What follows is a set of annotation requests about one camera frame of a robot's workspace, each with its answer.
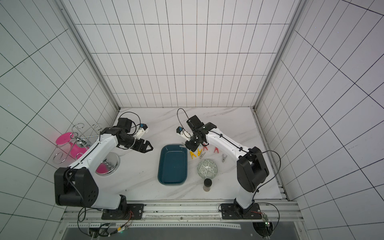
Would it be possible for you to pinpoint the aluminium mounting rail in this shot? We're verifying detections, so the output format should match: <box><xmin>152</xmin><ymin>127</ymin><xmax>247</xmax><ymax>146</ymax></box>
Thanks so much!
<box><xmin>80</xmin><ymin>200</ymin><xmax>304</xmax><ymax>228</ymax></box>

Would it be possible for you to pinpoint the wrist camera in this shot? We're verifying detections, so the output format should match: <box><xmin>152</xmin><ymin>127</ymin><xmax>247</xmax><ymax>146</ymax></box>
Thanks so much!
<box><xmin>176</xmin><ymin>114</ymin><xmax>205</xmax><ymax>140</ymax></box>
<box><xmin>134</xmin><ymin>124</ymin><xmax>149</xmax><ymax>139</ymax></box>

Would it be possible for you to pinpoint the silver wire glass rack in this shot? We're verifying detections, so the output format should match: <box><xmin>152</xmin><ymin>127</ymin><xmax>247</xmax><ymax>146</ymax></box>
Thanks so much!
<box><xmin>53</xmin><ymin>123</ymin><xmax>102</xmax><ymax>164</ymax></box>

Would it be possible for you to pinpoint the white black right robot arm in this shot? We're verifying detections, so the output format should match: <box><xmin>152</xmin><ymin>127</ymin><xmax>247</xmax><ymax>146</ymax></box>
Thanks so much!
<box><xmin>185</xmin><ymin>118</ymin><xmax>270</xmax><ymax>219</ymax></box>

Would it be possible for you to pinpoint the black cap spice jar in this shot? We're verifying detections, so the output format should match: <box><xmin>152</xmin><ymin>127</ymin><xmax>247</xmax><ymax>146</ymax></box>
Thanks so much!
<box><xmin>203</xmin><ymin>178</ymin><xmax>212</xmax><ymax>192</ymax></box>

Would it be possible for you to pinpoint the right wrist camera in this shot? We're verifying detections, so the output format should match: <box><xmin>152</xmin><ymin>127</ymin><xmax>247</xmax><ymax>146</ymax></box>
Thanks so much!
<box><xmin>176</xmin><ymin>114</ymin><xmax>205</xmax><ymax>140</ymax></box>

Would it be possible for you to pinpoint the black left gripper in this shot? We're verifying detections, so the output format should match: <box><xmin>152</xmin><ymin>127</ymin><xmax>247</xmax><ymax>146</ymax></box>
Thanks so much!
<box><xmin>119</xmin><ymin>134</ymin><xmax>154</xmax><ymax>154</ymax></box>

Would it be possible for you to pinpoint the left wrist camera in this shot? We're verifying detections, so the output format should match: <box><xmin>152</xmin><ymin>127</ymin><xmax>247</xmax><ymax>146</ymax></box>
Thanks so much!
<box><xmin>134</xmin><ymin>124</ymin><xmax>149</xmax><ymax>139</ymax></box>

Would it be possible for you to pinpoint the teal plastic storage box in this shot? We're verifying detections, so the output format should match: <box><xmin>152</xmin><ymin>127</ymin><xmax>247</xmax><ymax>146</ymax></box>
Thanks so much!
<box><xmin>158</xmin><ymin>144</ymin><xmax>188</xmax><ymax>186</ymax></box>

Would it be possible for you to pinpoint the green patterned ceramic bowl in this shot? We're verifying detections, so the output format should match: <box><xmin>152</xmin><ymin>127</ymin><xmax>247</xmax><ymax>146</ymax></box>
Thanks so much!
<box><xmin>197</xmin><ymin>159</ymin><xmax>218</xmax><ymax>180</ymax></box>

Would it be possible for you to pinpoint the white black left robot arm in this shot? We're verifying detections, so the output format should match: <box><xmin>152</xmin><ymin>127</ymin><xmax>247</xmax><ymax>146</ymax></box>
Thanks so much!
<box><xmin>54</xmin><ymin>124</ymin><xmax>151</xmax><ymax>220</ymax></box>

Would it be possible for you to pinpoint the pink wine glass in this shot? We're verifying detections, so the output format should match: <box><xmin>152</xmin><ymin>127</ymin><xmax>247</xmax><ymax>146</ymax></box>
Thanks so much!
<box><xmin>53</xmin><ymin>133</ymin><xmax>91</xmax><ymax>164</ymax></box>

